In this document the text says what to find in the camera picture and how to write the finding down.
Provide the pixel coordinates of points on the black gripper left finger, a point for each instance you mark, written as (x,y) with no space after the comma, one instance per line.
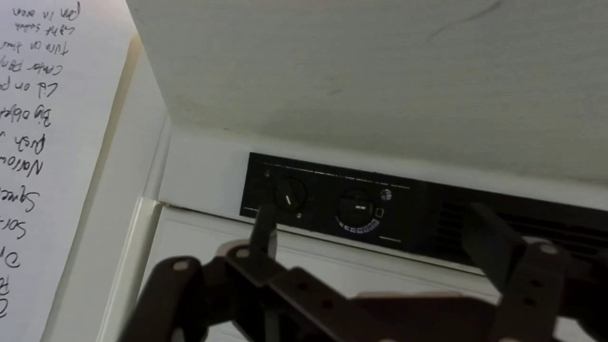
(190,297)

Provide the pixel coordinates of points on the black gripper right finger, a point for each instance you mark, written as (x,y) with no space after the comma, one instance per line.
(551,297)

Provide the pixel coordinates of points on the black rotary light knob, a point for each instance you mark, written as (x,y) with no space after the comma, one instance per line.
(293,195)

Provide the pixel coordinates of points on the white panelled cabinet door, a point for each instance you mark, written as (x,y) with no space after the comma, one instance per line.
(202,231)

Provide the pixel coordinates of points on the black hood control panel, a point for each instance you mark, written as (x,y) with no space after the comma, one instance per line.
(418,216)

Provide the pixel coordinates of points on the black rotary fan knob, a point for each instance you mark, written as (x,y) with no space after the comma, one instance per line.
(358,212)

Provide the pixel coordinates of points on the small grey indicator button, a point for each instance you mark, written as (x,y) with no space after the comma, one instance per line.
(386,195)

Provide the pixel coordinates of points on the white range hood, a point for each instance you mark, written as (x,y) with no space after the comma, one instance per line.
(380,64)

